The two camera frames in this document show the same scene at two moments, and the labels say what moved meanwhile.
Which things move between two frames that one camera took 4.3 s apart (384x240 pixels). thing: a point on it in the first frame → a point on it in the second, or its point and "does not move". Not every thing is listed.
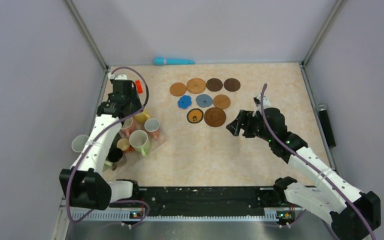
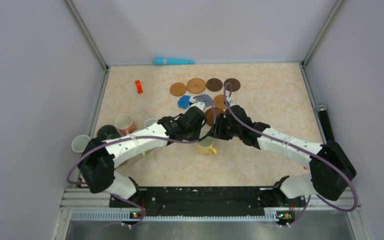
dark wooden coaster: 214,84 does not move
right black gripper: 235,126 → 216,131
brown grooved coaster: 214,117 does not move
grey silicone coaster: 204,100 does not move
